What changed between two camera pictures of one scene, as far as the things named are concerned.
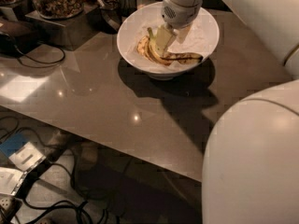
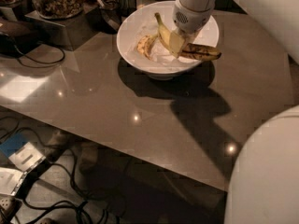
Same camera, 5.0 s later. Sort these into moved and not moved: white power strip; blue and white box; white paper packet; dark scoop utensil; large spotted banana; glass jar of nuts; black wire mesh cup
Moved: large spotted banana
Not moved: glass jar of nuts; white power strip; dark scoop utensil; black wire mesh cup; blue and white box; white paper packet
